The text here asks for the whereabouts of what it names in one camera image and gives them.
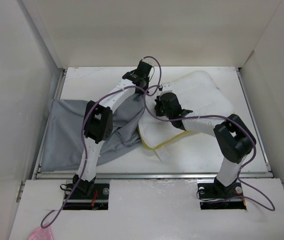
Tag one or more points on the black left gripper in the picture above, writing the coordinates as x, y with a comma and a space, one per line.
146, 89

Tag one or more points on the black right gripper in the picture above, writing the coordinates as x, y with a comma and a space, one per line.
158, 102

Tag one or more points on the white pillow yellow edge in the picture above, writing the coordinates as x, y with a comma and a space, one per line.
195, 91

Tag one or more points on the grey pillowcase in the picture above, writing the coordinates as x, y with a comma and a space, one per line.
63, 147

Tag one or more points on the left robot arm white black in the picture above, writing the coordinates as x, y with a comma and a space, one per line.
98, 123

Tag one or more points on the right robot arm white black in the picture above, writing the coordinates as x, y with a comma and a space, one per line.
233, 137

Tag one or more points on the pink bubble wrap piece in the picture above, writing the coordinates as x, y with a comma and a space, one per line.
41, 234

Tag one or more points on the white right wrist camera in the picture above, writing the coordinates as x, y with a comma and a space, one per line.
165, 87

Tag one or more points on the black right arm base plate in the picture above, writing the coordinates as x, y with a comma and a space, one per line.
213, 199

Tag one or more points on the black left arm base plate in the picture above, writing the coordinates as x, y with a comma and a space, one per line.
97, 200

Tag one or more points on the aluminium left rail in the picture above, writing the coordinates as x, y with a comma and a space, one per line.
54, 93

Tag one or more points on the aluminium front rail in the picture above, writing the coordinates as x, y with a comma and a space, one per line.
137, 176

